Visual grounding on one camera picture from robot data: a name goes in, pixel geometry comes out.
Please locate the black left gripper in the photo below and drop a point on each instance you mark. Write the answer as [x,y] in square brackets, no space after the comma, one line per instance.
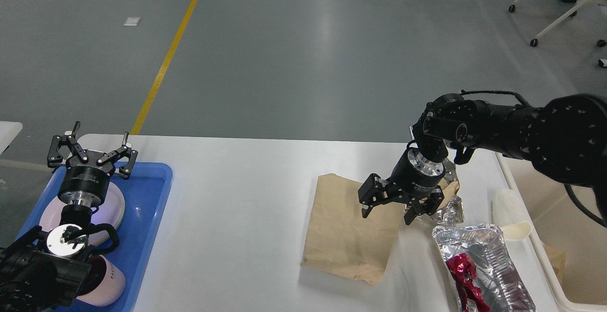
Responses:
[83,184]

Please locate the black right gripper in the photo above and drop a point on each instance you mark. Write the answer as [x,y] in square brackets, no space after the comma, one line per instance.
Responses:
[412,182]

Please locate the pink plate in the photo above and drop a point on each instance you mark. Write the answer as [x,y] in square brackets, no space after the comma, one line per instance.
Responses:
[110,212]

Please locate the brown paper bag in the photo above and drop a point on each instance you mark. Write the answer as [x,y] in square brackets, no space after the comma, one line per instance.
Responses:
[341,242]

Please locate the white paper cup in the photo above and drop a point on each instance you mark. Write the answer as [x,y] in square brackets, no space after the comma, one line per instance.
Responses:
[510,214]

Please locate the silver foil tray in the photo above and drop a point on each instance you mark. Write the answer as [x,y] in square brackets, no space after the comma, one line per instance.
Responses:
[501,285]

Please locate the brown paper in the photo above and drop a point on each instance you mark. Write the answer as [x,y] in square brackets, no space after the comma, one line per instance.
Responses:
[450,186]

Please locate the red foil wrapper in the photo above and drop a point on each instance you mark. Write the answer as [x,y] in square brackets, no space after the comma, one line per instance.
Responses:
[463,271]

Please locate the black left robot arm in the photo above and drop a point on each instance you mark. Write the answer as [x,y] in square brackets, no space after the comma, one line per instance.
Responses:
[42,270]

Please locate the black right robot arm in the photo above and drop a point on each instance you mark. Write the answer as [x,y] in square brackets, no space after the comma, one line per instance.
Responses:
[565,140]

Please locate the yellow plate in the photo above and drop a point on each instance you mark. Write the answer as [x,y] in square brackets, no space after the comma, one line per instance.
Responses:
[117,203]

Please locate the blue plastic tray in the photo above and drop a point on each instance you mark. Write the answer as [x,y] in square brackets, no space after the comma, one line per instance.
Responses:
[146,193]

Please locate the white side table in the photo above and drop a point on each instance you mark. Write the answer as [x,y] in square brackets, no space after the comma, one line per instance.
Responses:
[8,131]

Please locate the pink mug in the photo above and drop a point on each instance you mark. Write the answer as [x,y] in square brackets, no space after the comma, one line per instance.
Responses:
[104,284]

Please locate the white plastic bin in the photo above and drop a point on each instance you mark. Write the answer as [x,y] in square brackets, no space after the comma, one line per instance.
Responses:
[570,247]

